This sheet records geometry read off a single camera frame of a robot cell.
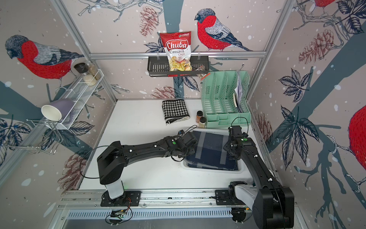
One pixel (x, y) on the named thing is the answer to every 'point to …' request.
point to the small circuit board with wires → (117, 216)
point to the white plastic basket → (189, 170)
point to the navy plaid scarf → (209, 153)
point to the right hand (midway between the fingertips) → (229, 147)
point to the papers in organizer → (238, 95)
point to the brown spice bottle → (199, 114)
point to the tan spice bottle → (202, 120)
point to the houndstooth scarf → (175, 111)
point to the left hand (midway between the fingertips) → (197, 149)
